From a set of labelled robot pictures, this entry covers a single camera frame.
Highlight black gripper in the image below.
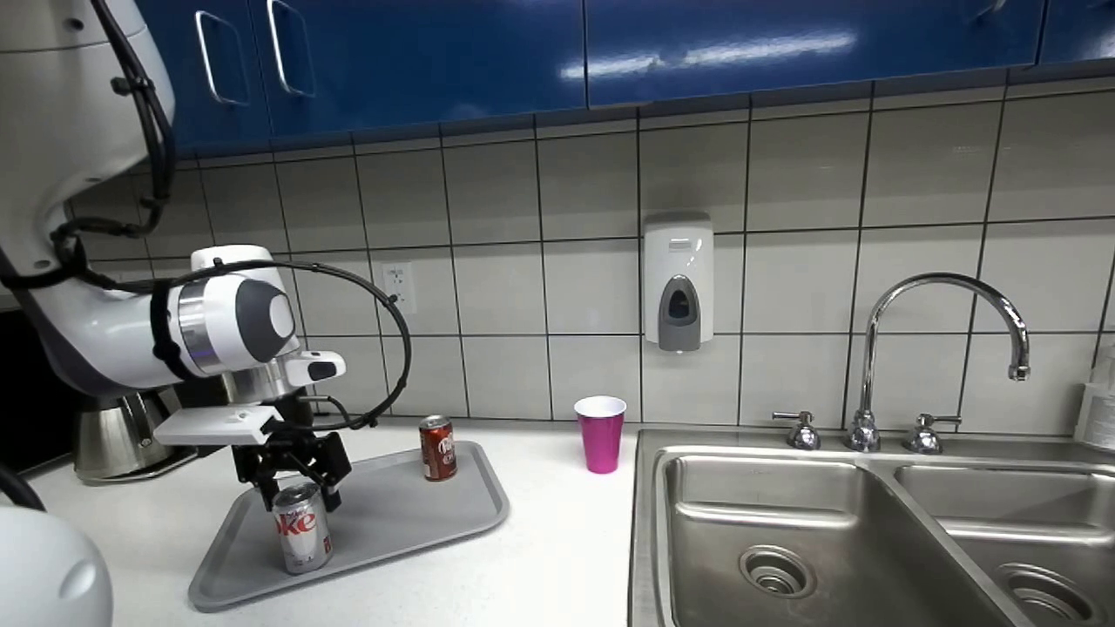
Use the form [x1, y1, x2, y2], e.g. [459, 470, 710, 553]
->
[235, 402, 354, 512]

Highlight pink plastic cup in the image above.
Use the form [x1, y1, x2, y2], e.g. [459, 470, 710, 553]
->
[574, 394, 627, 474]

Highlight chrome sink faucet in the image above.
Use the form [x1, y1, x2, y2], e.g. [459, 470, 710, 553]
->
[769, 267, 1034, 456]

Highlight grey plastic tray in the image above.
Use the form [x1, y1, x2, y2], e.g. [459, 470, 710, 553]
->
[190, 444, 509, 612]

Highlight steel coffee carafe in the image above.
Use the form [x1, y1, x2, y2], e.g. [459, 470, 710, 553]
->
[74, 394, 190, 484]

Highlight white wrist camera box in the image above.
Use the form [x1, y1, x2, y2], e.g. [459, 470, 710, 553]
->
[154, 403, 278, 445]

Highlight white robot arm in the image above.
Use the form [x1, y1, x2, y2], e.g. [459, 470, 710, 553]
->
[0, 0, 349, 497]

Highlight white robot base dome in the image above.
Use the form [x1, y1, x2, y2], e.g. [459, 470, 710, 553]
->
[0, 467, 112, 627]

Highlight brown soda can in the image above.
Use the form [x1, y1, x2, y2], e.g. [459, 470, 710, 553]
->
[419, 414, 456, 481]

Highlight silver diet coke can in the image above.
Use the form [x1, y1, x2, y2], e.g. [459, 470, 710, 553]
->
[271, 484, 332, 574]

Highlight black microwave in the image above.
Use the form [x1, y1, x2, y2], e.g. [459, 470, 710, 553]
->
[0, 311, 82, 470]

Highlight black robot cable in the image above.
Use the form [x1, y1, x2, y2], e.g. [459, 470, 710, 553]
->
[46, 0, 419, 434]

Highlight white wall outlet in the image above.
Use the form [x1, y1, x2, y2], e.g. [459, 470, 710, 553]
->
[381, 261, 419, 315]

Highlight blue upper cabinets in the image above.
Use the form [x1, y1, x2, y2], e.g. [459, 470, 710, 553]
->
[138, 0, 1115, 158]

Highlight white soap dispenser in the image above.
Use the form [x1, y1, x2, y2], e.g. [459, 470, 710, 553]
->
[643, 221, 715, 352]

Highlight stainless steel double sink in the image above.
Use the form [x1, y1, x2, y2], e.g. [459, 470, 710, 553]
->
[627, 429, 1115, 627]

